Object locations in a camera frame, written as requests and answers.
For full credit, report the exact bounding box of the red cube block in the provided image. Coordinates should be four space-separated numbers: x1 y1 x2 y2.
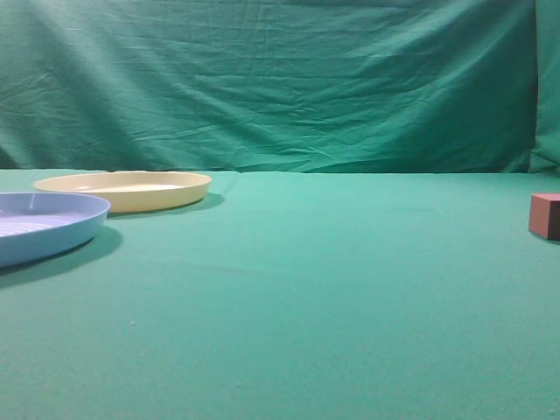
528 193 560 241

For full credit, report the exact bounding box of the cream yellow plastic plate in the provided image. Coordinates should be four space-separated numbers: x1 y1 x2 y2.
33 171 212 214

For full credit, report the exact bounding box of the light blue plastic plate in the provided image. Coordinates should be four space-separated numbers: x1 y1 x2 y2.
1 192 111 268

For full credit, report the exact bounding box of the green table cloth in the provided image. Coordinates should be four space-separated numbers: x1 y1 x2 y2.
1 172 559 419

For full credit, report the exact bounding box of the green backdrop cloth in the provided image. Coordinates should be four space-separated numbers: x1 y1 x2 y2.
1 1 559 173

